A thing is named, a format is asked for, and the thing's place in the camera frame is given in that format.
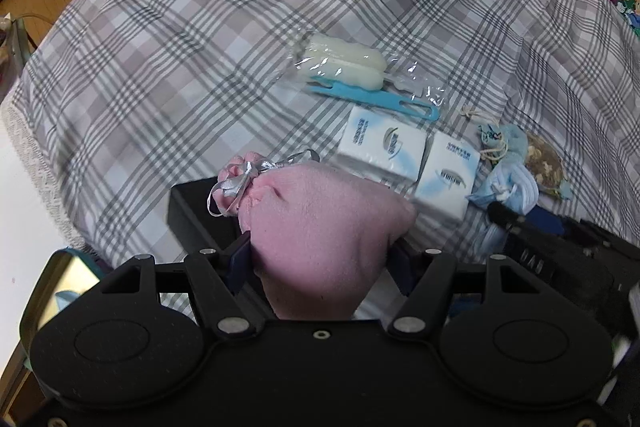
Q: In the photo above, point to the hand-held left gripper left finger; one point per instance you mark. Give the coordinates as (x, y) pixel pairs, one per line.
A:
(240, 264)

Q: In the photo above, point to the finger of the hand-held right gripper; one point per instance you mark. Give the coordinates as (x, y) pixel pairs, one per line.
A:
(547, 219)
(502, 213)

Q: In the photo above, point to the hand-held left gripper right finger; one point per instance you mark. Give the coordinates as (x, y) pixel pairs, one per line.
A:
(400, 267)

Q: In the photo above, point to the blue face mask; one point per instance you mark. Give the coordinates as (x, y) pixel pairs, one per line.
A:
(510, 184)

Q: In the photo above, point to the gold metal tin tray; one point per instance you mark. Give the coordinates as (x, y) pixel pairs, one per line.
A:
(65, 277)

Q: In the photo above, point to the camouflage fabric pouch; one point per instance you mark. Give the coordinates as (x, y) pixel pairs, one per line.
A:
(542, 162)

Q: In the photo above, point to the black triangular box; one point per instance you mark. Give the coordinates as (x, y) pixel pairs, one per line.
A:
(200, 212)

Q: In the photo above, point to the white tissue packet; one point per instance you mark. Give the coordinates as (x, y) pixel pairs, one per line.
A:
(380, 142)
(447, 172)

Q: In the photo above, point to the blue plastic fork tool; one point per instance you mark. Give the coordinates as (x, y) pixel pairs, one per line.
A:
(370, 99)

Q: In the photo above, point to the white brushes in plastic bag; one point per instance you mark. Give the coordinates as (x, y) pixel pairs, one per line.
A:
(340, 64)

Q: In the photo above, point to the grey plaid blanket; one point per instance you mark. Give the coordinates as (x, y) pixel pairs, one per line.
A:
(200, 57)

